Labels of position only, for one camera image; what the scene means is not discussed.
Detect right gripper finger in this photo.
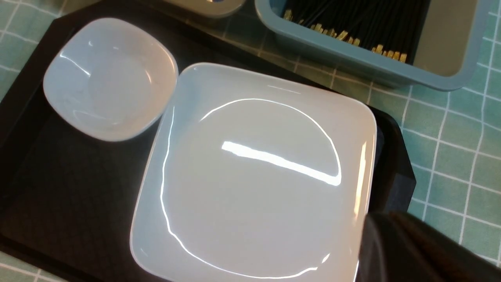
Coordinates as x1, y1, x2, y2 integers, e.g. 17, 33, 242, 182
359, 212, 501, 282

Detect white square rice plate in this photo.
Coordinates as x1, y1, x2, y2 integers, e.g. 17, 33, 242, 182
130, 63, 377, 282

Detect teal checked tablecloth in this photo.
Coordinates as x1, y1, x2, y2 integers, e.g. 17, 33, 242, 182
0, 0, 501, 282

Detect blue-grey plastic bin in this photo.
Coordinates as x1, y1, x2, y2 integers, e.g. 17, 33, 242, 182
254, 0, 491, 92

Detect bundle of black chopsticks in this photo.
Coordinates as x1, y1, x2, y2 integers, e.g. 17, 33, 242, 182
280, 0, 431, 65

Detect brown plastic bin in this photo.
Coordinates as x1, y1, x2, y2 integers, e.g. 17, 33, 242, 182
163, 0, 246, 18

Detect black serving tray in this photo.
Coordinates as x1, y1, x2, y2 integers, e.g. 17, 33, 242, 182
1, 0, 409, 282

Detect white bowl upper on tray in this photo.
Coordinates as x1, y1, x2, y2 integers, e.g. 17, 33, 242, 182
43, 18, 179, 142

